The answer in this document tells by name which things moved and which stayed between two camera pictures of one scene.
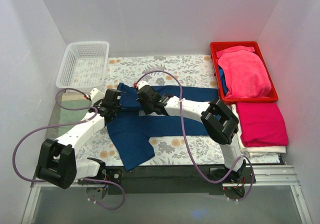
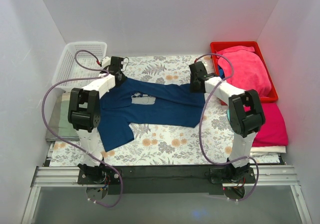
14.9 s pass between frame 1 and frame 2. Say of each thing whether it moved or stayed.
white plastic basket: stayed
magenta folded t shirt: stayed
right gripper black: moved
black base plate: stayed
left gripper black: moved
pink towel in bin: stayed
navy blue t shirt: moved
